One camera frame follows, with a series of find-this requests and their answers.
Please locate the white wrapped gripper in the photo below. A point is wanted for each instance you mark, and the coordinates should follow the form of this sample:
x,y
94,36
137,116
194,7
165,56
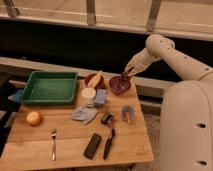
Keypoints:
x,y
139,63

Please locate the dark red grape bunch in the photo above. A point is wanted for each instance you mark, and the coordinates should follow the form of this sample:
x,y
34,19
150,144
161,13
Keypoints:
x,y
125,76

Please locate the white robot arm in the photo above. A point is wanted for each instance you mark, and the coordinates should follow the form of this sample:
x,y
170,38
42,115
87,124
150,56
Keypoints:
x,y
186,132

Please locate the purple bowl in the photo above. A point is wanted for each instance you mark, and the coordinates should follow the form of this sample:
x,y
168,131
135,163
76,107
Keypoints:
x,y
118,85

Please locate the red bowl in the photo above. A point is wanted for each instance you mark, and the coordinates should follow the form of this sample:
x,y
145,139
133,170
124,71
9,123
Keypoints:
x,y
101,84

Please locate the banana piece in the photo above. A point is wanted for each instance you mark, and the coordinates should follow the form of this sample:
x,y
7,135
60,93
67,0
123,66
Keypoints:
x,y
95,80

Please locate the clear glass cup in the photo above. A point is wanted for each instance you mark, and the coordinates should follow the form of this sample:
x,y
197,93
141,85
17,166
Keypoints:
x,y
128,113

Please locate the white cup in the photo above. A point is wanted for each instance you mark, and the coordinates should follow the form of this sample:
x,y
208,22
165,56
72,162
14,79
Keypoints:
x,y
89,95

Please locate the black tape roll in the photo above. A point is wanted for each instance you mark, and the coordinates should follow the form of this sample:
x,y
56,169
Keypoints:
x,y
107,119

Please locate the grey blue cloth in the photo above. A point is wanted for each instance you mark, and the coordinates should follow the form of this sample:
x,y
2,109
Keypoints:
x,y
84,114

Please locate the black remote control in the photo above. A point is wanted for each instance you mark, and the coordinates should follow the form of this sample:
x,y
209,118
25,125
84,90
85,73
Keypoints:
x,y
92,146

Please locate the green plastic tray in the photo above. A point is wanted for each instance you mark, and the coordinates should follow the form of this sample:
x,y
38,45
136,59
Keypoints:
x,y
50,88

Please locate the silver fork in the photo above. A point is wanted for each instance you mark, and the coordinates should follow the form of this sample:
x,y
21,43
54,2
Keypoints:
x,y
54,134

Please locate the yellow red apple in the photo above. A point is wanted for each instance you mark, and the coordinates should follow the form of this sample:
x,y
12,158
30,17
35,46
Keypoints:
x,y
33,118

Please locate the blue object left of table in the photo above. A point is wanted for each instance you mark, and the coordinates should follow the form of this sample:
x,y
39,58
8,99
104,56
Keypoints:
x,y
17,96

